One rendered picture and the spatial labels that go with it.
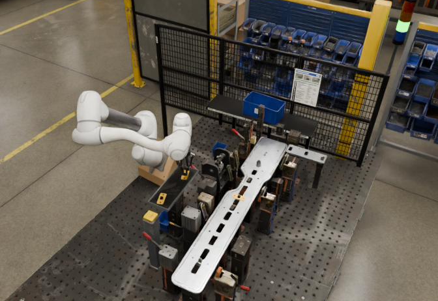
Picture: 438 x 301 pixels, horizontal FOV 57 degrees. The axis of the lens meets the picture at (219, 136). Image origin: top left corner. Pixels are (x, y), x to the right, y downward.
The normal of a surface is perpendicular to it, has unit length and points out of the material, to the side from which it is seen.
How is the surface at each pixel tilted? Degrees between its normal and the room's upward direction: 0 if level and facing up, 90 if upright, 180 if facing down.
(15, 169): 0
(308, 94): 90
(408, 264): 0
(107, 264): 0
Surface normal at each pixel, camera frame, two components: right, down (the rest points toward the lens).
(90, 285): 0.02, -0.78
